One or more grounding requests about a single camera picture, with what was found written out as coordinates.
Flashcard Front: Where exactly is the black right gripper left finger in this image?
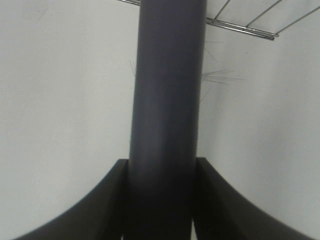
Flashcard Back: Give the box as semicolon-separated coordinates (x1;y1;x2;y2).
19;159;128;240

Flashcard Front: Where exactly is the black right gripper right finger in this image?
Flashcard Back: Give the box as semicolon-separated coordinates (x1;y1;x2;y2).
192;157;310;240

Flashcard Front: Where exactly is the metal wire dish rack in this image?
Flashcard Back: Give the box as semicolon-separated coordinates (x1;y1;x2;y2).
119;0;320;41

